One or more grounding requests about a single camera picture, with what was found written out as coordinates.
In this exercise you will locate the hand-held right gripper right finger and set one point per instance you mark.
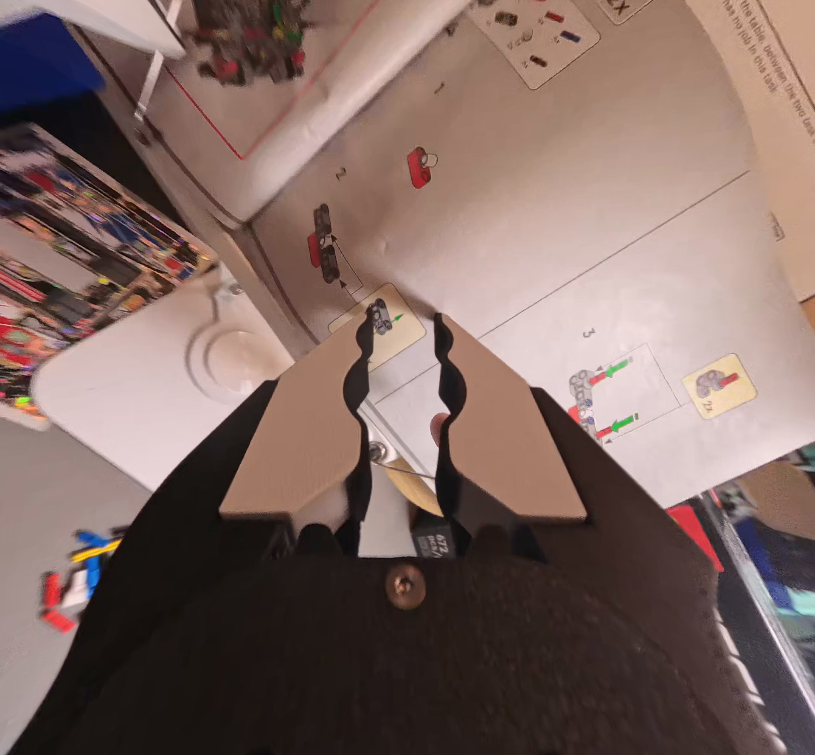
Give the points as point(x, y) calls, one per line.
point(509, 449)

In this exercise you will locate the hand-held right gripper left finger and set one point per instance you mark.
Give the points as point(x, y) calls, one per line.
point(299, 443)

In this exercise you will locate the white book stand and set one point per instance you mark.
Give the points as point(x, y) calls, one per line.
point(127, 386)

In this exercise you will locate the white instruction booklet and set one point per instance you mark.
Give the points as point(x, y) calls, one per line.
point(541, 195)

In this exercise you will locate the pile of small lego pins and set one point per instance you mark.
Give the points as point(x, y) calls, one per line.
point(76, 583)

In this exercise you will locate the black cardboard set box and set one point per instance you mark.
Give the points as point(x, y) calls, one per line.
point(764, 640)

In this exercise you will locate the person's right hand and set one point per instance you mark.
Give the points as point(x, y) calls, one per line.
point(438, 430)

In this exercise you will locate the large blue parts bin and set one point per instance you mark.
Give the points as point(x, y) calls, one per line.
point(38, 61)

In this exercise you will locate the pale round wooden board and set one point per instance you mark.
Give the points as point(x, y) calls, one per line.
point(414, 487)

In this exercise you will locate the colourful sticker sheet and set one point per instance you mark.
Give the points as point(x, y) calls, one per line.
point(76, 246)

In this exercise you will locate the large printed task sheet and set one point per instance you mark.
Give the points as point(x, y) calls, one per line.
point(783, 67)

